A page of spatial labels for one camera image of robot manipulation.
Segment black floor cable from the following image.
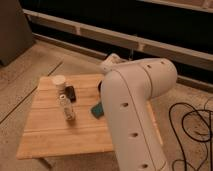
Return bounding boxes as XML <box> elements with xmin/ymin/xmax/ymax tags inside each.
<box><xmin>168</xmin><ymin>97</ymin><xmax>213</xmax><ymax>171</ymax></box>

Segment wooden table leg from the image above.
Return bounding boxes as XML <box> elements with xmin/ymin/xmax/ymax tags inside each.
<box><xmin>38</xmin><ymin>158</ymin><xmax>53</xmax><ymax>169</ymax></box>

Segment small dark box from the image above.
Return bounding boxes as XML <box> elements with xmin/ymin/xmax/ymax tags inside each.
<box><xmin>65</xmin><ymin>86</ymin><xmax>76</xmax><ymax>102</ymax></box>

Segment white metal railing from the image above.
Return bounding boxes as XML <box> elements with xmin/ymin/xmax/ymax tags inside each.
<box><xmin>20</xmin><ymin>0</ymin><xmax>213</xmax><ymax>71</ymax></box>

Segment grey cabinet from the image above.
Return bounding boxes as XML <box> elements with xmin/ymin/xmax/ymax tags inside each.
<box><xmin>0</xmin><ymin>0</ymin><xmax>35</xmax><ymax>66</ymax></box>

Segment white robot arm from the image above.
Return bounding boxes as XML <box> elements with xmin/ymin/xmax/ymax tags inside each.
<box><xmin>101</xmin><ymin>53</ymin><xmax>177</xmax><ymax>171</ymax></box>

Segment white lidded jar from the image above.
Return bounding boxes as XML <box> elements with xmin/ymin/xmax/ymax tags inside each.
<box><xmin>52</xmin><ymin>75</ymin><xmax>66</xmax><ymax>94</ymax></box>

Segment teal sponge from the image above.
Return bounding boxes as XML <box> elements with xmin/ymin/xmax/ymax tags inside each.
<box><xmin>91</xmin><ymin>102</ymin><xmax>104</xmax><ymax>118</ymax></box>

